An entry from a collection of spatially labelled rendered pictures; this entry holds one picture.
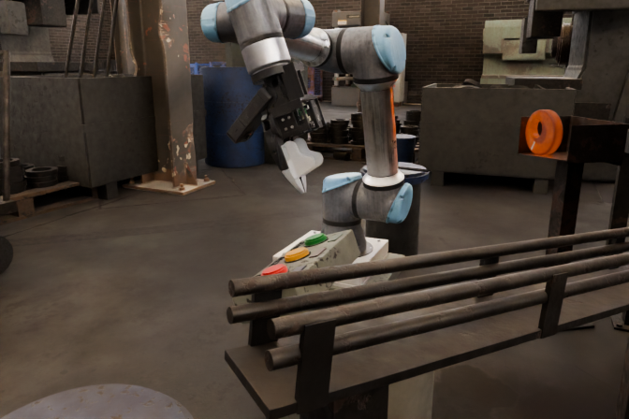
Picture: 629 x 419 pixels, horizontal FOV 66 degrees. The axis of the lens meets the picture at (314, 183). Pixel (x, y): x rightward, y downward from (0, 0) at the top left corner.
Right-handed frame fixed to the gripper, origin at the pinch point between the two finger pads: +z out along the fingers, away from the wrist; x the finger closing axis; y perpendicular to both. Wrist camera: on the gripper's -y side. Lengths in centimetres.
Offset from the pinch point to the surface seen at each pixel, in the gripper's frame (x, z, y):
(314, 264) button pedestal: -12.2, 10.6, 5.1
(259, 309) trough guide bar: -46.2, 3.4, 18.5
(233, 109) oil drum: 290, -53, -189
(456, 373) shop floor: 61, 73, -1
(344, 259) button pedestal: -2.4, 13.6, 5.4
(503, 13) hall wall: 1060, -134, 28
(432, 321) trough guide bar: -41, 8, 29
